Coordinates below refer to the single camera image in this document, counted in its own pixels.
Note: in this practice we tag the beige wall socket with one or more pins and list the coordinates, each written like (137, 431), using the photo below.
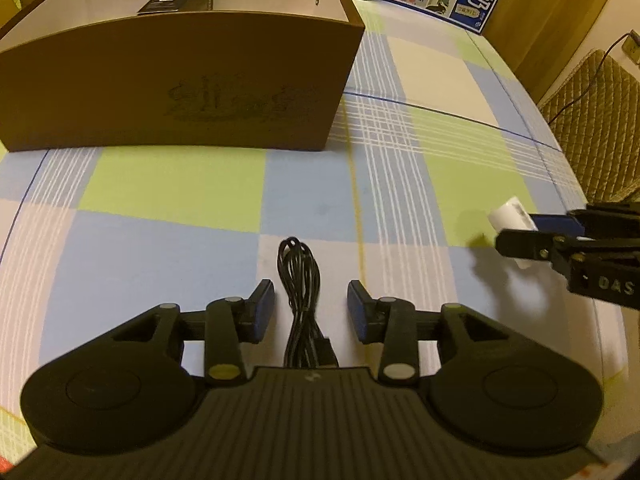
(632, 46)

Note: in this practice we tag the brown quilted chair cover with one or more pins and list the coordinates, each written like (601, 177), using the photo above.
(600, 120)

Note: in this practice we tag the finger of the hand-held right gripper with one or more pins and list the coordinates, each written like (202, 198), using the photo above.
(555, 224)
(525, 245)

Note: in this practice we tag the checked tablecloth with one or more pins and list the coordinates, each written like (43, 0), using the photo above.
(175, 210)

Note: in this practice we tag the yellow curtain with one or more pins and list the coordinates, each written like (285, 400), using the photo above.
(550, 20)

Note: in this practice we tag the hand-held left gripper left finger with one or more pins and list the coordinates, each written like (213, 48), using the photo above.
(262, 310)

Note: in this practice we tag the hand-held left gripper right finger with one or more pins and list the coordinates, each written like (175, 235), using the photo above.
(357, 310)

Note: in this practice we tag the brown cardboard box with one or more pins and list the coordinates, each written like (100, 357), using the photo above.
(175, 70)

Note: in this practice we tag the white small tube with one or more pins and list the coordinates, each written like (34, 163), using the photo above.
(510, 215)

